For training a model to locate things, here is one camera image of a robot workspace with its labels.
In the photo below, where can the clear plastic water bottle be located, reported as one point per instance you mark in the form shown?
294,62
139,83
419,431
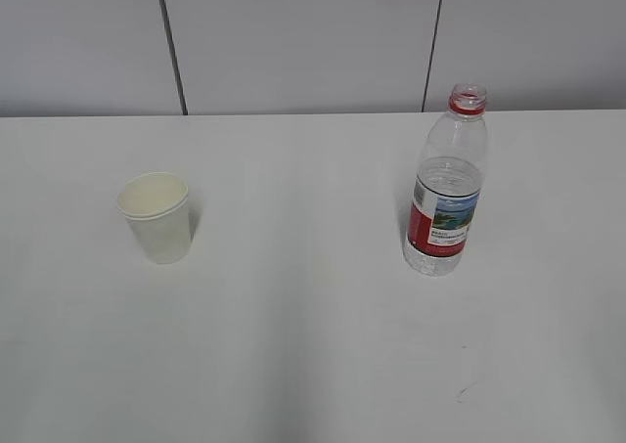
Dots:
450,175

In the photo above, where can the white paper cup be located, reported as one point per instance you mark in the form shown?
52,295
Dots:
156,208

